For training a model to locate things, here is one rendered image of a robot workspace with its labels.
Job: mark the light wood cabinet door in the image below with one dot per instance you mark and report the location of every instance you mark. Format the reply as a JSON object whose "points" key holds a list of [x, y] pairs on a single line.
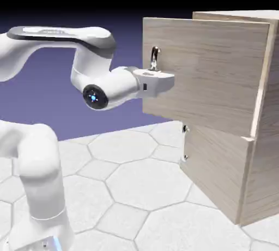
{"points": [[207, 70], [215, 168]]}

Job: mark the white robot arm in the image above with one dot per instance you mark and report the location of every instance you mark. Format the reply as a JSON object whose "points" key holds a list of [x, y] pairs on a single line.
{"points": [[96, 79]]}

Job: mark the light wood cabinet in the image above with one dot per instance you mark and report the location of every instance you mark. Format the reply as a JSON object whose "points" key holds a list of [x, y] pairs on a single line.
{"points": [[268, 124]]}

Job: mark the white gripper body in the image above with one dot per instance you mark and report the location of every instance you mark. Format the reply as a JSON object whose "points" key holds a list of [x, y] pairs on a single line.
{"points": [[162, 81]]}

